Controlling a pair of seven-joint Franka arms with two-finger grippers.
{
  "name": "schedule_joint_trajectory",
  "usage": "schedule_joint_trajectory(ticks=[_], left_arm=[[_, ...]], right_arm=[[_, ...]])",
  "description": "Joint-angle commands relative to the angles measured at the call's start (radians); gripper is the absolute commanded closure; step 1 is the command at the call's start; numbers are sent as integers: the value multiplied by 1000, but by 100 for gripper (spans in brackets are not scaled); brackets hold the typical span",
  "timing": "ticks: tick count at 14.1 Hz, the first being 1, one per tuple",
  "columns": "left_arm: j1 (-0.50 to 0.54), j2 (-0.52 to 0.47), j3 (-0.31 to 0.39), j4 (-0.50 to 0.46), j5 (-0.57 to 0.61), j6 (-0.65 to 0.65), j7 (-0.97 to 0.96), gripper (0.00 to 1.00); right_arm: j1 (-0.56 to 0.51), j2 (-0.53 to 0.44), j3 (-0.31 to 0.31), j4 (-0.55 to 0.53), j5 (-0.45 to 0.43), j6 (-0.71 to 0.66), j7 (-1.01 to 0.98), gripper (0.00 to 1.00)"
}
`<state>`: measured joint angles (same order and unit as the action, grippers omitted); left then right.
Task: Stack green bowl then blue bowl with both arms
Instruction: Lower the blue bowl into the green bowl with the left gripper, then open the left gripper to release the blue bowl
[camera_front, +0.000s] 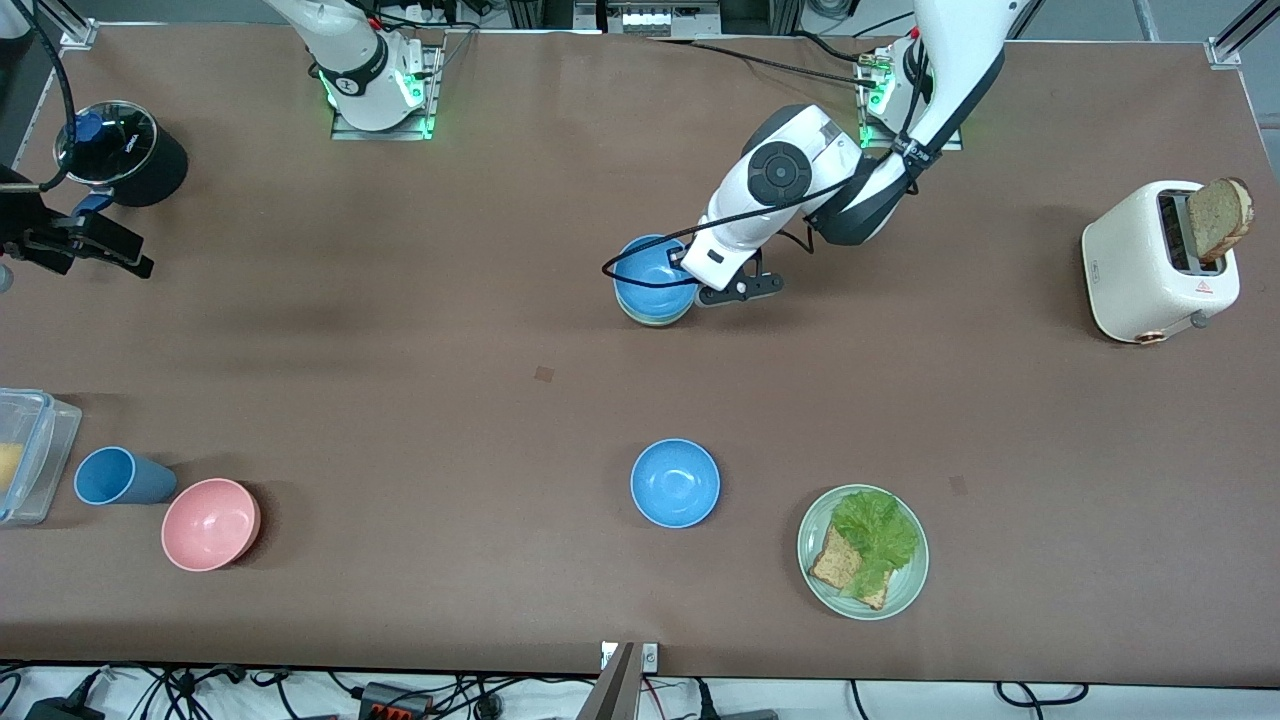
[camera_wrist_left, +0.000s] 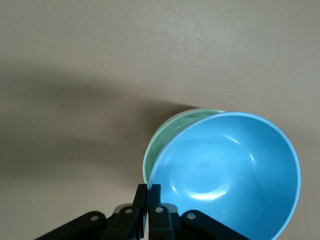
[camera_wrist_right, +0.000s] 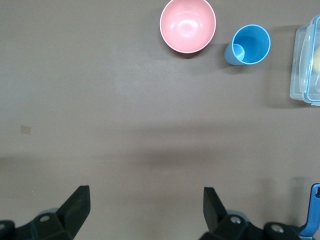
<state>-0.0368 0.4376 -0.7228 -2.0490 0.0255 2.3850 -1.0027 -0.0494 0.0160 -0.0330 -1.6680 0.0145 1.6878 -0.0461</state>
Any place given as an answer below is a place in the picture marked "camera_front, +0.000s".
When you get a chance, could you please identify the aluminium frame profile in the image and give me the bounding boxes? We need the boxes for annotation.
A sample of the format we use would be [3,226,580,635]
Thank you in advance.
[30,0,101,49]

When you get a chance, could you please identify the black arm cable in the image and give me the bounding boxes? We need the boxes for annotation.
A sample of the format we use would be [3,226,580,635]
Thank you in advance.
[602,40,936,291]
[8,0,79,193]

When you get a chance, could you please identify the green lettuce leaf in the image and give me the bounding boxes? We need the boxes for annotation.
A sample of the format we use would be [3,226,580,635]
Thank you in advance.
[832,489,921,601]

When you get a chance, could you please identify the black power strip orange switches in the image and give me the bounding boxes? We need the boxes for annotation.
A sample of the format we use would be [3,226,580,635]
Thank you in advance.
[360,683,437,720]

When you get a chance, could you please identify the black cable loop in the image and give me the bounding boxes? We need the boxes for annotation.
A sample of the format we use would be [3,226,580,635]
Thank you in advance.
[995,683,1089,709]

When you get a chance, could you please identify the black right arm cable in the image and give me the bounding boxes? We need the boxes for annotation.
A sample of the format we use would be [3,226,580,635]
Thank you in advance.
[8,0,79,193]

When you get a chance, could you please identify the green plate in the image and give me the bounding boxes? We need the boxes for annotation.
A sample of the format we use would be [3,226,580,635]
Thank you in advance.
[797,484,930,621]

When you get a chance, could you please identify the blue plastic cup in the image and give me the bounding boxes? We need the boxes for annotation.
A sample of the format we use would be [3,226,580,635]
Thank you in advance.
[73,446,181,507]

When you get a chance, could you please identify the brown bread slice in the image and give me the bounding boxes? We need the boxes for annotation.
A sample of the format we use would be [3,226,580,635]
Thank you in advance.
[808,523,891,611]

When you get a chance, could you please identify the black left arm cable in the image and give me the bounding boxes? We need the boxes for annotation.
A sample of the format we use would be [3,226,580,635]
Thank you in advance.
[602,40,936,291]

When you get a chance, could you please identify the green bowl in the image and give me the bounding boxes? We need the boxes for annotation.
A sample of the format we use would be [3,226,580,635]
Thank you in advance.
[615,295,698,329]

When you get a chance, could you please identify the aluminium camera post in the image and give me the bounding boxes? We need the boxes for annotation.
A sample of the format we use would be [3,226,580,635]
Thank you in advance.
[578,642,661,720]

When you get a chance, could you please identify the pink bowl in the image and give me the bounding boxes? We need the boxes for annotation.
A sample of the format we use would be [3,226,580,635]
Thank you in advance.
[161,478,263,573]

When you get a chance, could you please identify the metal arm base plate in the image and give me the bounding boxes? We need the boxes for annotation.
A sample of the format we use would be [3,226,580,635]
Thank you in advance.
[858,50,964,152]
[330,30,446,142]

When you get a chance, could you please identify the brown toast slice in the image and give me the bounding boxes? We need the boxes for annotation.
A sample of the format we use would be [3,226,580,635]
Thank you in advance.
[1187,177,1256,265]

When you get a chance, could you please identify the blue bowl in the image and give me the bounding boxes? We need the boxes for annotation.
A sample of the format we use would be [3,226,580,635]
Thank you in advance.
[630,438,721,529]
[612,234,701,319]

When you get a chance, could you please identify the clear plastic container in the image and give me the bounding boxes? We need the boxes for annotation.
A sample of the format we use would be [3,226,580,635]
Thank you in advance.
[0,388,83,528]

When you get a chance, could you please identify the white toaster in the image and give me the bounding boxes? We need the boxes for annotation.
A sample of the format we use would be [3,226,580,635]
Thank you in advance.
[1081,180,1241,345]

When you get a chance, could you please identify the black pot with lid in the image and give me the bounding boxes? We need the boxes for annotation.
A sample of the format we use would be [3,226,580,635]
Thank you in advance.
[53,100,190,217]

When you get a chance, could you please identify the grey electrical control box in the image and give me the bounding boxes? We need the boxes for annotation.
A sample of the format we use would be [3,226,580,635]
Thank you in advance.
[575,0,723,41]

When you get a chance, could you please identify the glass pot lid blue knob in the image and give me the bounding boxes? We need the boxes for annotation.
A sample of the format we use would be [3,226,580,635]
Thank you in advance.
[53,100,159,187]

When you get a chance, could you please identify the black braided cable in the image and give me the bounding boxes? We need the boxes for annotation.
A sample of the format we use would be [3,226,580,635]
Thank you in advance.
[650,35,886,89]

